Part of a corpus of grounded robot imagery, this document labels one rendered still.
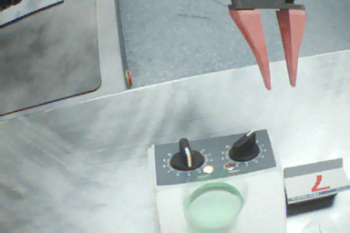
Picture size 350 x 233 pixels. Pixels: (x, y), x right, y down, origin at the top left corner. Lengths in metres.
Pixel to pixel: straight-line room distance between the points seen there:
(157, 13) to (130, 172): 1.13
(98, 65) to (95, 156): 0.55
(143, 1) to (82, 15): 0.51
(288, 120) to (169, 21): 1.08
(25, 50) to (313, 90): 0.80
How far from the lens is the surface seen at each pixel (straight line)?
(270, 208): 0.47
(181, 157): 0.53
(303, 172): 0.58
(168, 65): 1.55
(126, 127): 0.61
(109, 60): 1.14
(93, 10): 1.24
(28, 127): 0.64
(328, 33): 1.70
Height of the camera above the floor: 1.28
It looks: 59 degrees down
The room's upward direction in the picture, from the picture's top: 7 degrees counter-clockwise
